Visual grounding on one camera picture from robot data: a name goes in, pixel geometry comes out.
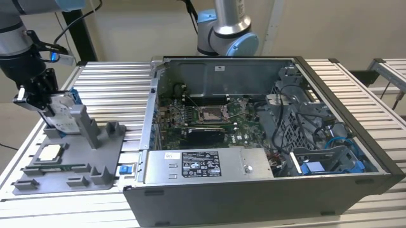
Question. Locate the hard disk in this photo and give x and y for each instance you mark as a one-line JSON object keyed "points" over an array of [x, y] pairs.
{"points": [[63, 114]]}

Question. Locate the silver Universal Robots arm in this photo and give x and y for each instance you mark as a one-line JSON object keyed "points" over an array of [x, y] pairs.
{"points": [[229, 16]]}

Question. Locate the grey disk bay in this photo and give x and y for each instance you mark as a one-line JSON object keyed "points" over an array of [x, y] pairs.
{"points": [[335, 154]]}

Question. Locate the silver CPU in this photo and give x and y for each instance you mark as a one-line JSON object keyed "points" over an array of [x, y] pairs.
{"points": [[51, 153]]}

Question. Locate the grey parts rack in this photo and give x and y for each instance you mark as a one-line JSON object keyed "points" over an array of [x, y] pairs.
{"points": [[79, 154]]}

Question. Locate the green RAM stick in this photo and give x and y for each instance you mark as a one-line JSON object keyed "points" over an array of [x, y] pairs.
{"points": [[67, 167]]}

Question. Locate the blue case latch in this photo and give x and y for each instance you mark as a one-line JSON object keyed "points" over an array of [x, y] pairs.
{"points": [[123, 170]]}

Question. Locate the black RAM slot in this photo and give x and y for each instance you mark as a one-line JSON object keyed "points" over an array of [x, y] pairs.
{"points": [[207, 123], [207, 96]]}

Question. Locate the silver power supply unit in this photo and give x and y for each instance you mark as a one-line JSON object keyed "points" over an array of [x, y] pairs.
{"points": [[158, 171]]}

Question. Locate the CPU socket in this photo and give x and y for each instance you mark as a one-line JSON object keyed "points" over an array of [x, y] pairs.
{"points": [[209, 115]]}

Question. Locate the black graphics card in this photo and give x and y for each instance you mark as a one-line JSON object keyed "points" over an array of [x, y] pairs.
{"points": [[205, 136]]}

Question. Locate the green motherboard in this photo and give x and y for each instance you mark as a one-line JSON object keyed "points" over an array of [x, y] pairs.
{"points": [[245, 128]]}

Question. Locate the dark grey PC case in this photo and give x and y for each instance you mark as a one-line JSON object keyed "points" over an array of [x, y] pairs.
{"points": [[222, 204]]}

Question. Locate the grey perforated drive cage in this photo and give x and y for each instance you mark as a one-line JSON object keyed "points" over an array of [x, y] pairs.
{"points": [[295, 133]]}

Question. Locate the blue carrier in bay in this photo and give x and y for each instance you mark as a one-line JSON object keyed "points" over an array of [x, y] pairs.
{"points": [[313, 168]]}

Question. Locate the slatted metal side table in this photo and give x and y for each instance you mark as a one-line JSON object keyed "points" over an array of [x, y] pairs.
{"points": [[393, 71]]}

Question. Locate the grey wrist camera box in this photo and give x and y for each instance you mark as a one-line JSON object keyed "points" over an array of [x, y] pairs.
{"points": [[27, 103]]}

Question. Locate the black upright post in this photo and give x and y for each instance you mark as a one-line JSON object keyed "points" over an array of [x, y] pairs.
{"points": [[86, 42]]}

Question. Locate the black table bracket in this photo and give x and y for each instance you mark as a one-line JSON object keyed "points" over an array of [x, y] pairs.
{"points": [[365, 77]]}

